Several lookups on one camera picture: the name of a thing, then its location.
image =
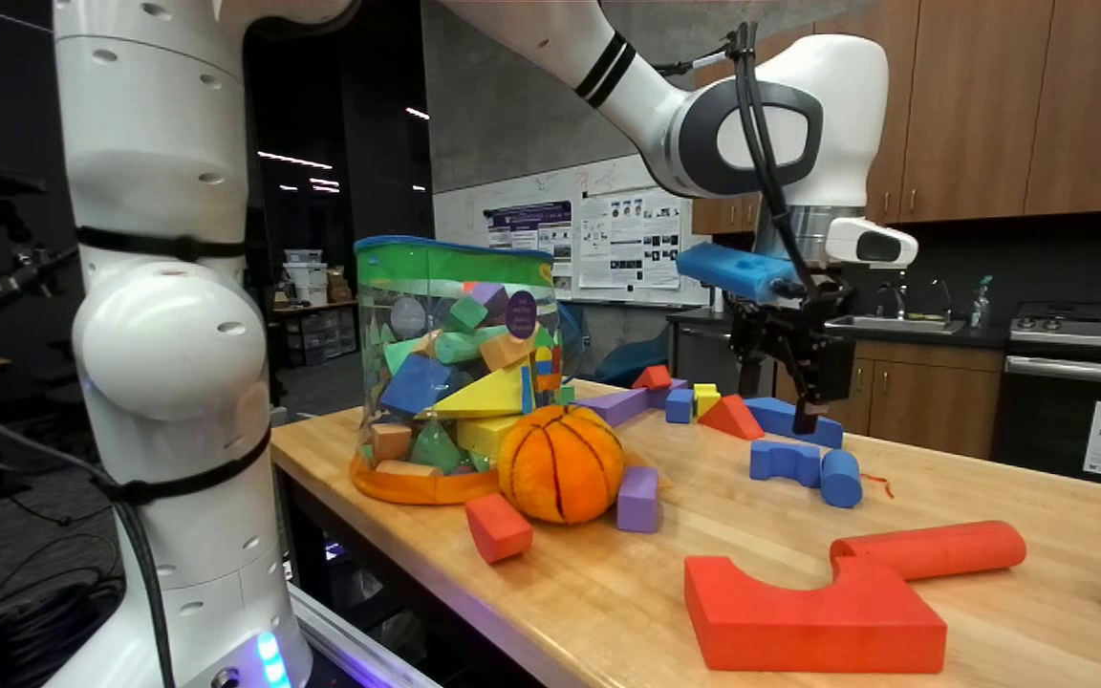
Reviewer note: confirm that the small red foam triangle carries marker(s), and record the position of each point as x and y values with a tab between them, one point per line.
652	379

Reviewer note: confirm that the clear blocks bag green rim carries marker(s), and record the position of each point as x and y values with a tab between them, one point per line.
455	263

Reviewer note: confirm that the blue chair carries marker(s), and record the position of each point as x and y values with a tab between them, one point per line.
632	361

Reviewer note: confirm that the soap bottle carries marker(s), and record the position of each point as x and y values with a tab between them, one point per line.
981	308

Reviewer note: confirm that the yellow foam block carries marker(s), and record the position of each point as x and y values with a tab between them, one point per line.
705	399

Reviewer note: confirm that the steel stove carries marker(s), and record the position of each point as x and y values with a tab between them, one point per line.
1057	382

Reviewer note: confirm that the blue foam cylinder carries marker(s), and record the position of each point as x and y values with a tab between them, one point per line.
840	480

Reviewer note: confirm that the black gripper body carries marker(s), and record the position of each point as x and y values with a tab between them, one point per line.
794	330

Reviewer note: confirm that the wooden wall cabinets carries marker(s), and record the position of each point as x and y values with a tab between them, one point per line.
990	105

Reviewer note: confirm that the whiteboard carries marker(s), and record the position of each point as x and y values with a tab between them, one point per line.
512	186

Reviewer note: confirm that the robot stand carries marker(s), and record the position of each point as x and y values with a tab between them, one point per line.
359	650

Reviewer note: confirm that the small blue foam cube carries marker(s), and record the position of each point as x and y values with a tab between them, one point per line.
679	406

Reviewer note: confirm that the heap of foam blocks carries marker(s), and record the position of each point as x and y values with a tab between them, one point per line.
474	382

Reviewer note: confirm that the grey dishwasher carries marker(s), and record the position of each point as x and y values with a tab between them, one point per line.
703	358

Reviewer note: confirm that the long blue foam block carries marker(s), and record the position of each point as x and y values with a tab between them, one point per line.
775	418

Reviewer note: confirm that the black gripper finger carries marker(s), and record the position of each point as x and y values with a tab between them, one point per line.
751	368
813	397

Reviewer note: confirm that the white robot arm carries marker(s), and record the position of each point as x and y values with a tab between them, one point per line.
168	344

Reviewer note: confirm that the plush orange basketball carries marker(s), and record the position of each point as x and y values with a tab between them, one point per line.
560	465

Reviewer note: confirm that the white poster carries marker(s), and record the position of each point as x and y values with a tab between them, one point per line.
629	239

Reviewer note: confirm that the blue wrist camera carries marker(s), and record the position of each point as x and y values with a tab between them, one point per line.
730	269

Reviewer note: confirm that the long purple foam block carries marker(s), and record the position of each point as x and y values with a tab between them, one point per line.
619	404

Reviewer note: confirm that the blue curved foam block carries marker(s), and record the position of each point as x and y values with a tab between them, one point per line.
785	457

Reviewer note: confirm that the purple headed poster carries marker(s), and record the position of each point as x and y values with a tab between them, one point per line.
531	234

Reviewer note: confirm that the steel sink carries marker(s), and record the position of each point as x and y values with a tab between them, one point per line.
895	325

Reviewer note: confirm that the shelf with storage boxes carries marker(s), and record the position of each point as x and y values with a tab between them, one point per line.
316	306

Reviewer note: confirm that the steel tap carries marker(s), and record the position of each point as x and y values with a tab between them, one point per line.
938	296

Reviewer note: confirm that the large red curved foam block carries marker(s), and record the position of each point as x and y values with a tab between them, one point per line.
809	626

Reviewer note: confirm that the red foam cylinder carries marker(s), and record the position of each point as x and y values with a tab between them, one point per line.
933	548

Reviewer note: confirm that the small red foam block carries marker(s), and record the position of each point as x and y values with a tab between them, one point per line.
498	527

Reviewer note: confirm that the wooden base cabinets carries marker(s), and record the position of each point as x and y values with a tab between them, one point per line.
933	397

